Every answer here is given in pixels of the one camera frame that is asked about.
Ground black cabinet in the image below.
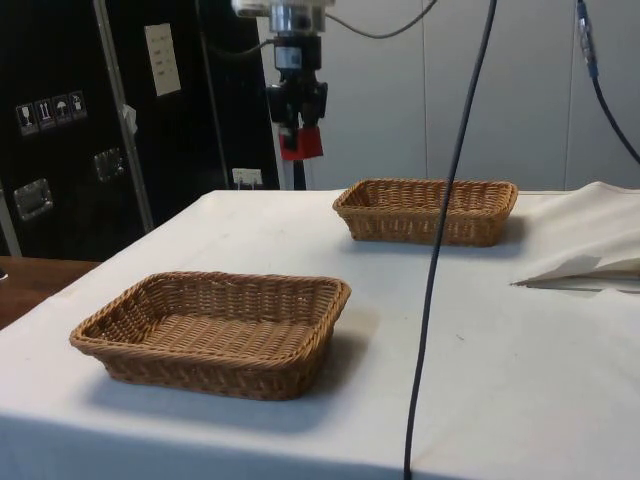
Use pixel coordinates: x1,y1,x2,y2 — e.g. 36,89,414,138
0,0,282,262

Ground black cable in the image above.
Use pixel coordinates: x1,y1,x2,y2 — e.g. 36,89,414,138
402,0,499,480
324,0,438,41
206,38,276,58

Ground blue cable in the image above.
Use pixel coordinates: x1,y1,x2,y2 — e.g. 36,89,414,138
574,0,640,164

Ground pale lockers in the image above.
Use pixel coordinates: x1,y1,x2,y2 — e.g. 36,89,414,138
254,0,640,192

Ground wicker basket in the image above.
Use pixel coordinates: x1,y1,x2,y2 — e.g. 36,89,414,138
68,270,353,403
332,178,520,248

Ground red cube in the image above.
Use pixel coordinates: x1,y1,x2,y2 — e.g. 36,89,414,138
279,124,324,162

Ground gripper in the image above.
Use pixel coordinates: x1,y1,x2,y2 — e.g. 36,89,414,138
267,13,330,151

